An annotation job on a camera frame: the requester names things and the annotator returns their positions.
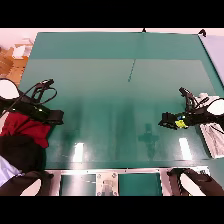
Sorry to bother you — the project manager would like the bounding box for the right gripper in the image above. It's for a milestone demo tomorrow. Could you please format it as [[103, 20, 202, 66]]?
[[157, 111, 188, 131]]

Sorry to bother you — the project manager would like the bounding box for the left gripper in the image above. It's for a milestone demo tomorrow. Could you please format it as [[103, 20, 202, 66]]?
[[47, 109, 65, 126]]

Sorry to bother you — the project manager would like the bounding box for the red T-shirt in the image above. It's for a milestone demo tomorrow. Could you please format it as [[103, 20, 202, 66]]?
[[0, 111, 52, 150]]

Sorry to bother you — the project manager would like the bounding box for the white garment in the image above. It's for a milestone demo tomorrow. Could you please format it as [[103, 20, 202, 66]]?
[[195, 92, 224, 159]]

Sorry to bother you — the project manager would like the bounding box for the black garment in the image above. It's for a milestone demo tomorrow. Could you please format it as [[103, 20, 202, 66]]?
[[0, 134, 47, 175]]

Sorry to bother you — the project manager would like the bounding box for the pale blue garment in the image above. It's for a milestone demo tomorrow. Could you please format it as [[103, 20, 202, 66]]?
[[0, 155, 24, 188]]

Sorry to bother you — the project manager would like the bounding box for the black cable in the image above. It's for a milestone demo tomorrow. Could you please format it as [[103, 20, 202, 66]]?
[[39, 87, 58, 106]]

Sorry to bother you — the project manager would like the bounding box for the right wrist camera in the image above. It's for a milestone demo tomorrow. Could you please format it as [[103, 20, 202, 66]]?
[[178, 86, 202, 111]]

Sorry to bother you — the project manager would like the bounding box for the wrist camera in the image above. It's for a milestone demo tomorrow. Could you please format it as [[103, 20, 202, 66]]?
[[32, 78, 55, 102], [178, 86, 202, 111]]

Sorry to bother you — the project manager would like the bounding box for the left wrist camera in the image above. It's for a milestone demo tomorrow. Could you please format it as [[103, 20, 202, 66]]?
[[32, 78, 55, 102]]

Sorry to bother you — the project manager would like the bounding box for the silver frame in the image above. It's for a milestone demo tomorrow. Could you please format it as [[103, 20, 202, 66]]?
[[44, 165, 212, 197]]

